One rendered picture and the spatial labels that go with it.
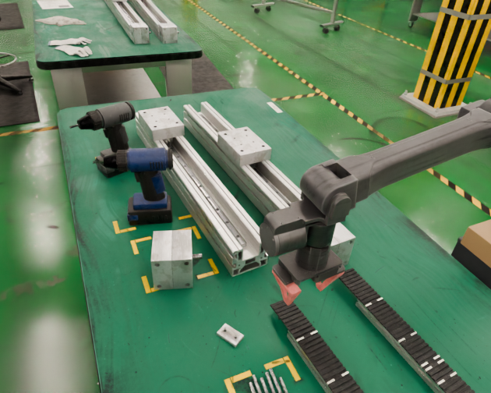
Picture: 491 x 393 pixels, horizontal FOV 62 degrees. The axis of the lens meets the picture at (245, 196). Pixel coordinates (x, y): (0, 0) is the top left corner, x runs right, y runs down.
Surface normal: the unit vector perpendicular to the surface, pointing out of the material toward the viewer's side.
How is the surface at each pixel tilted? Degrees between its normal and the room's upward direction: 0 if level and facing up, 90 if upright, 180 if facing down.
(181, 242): 0
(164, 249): 0
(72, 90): 90
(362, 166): 9
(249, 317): 0
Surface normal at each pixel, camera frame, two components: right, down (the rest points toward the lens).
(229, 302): 0.06, -0.80
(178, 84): 0.40, 0.56
